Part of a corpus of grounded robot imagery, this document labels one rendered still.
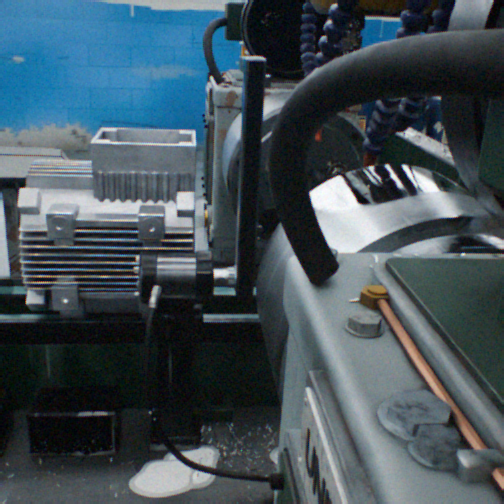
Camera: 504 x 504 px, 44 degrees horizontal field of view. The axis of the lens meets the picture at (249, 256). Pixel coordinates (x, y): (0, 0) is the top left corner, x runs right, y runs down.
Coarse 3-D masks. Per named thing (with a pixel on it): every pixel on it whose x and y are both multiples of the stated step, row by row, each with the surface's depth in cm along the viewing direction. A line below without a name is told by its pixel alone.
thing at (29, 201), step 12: (24, 192) 70; (36, 192) 71; (180, 192) 72; (192, 192) 73; (24, 204) 70; (36, 204) 70; (180, 204) 72; (192, 204) 72; (180, 216) 73; (192, 216) 73; (36, 300) 74; (48, 300) 76
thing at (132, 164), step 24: (96, 144) 71; (120, 144) 71; (144, 144) 71; (168, 144) 72; (192, 144) 75; (96, 168) 72; (120, 168) 72; (144, 168) 72; (168, 168) 72; (192, 168) 73; (96, 192) 73; (120, 192) 73; (144, 192) 73; (168, 192) 73
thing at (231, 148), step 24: (240, 120) 108; (264, 120) 98; (336, 120) 99; (264, 144) 99; (312, 144) 99; (336, 144) 100; (360, 144) 101; (264, 168) 99; (312, 168) 101; (336, 168) 98; (360, 168) 102; (264, 192) 101; (264, 216) 102; (264, 240) 105
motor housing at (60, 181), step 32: (64, 160) 78; (64, 192) 73; (32, 224) 71; (96, 224) 70; (128, 224) 71; (192, 224) 73; (32, 256) 72; (64, 256) 72; (96, 256) 72; (128, 256) 71; (32, 288) 72; (96, 288) 73; (128, 288) 73
